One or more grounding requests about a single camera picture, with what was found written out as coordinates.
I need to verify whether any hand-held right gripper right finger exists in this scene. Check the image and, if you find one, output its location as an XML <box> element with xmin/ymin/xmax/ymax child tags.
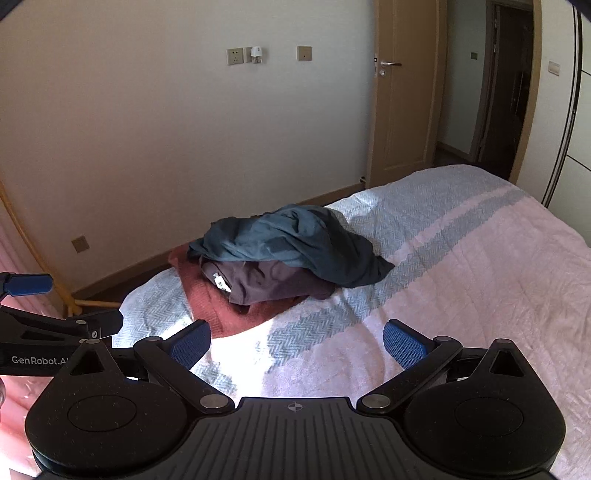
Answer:
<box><xmin>355</xmin><ymin>319</ymin><xmax>533</xmax><ymax>414</ymax></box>

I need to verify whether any pink and grey bedspread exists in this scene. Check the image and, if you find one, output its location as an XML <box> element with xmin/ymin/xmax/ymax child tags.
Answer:
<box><xmin>111</xmin><ymin>164</ymin><xmax>591</xmax><ymax>480</ymax></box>

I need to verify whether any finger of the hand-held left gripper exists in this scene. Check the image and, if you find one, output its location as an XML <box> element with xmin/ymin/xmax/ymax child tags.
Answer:
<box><xmin>69</xmin><ymin>308</ymin><xmax>124</xmax><ymax>341</ymax></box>
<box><xmin>0</xmin><ymin>272</ymin><xmax>55</xmax><ymax>299</ymax></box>

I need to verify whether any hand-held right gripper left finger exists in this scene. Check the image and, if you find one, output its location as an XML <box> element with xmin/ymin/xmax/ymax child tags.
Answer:
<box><xmin>55</xmin><ymin>319</ymin><xmax>235</xmax><ymax>415</ymax></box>

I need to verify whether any dark purple-grey garment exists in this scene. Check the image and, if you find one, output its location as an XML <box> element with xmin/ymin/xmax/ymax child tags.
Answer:
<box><xmin>199</xmin><ymin>258</ymin><xmax>336</xmax><ymax>308</ymax></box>

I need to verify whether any wooden door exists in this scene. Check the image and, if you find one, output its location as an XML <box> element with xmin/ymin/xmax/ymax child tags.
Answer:
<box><xmin>366</xmin><ymin>0</ymin><xmax>450</xmax><ymax>189</ymax></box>

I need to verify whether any white wardrobe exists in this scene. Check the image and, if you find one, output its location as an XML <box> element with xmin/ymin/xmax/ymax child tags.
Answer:
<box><xmin>539</xmin><ymin>7</ymin><xmax>591</xmax><ymax>252</ymax></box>

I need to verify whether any wooden door frame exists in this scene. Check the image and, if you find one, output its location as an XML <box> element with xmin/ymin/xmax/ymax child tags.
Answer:
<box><xmin>470</xmin><ymin>0</ymin><xmax>544</xmax><ymax>186</ymax></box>

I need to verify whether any dark blue sweatshirt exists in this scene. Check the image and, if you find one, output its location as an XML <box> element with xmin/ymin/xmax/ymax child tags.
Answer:
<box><xmin>187</xmin><ymin>203</ymin><xmax>396</xmax><ymax>288</ymax></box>

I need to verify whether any rust red sweater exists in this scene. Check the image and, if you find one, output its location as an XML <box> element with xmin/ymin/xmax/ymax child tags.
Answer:
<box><xmin>167</xmin><ymin>244</ymin><xmax>326</xmax><ymax>341</ymax></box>

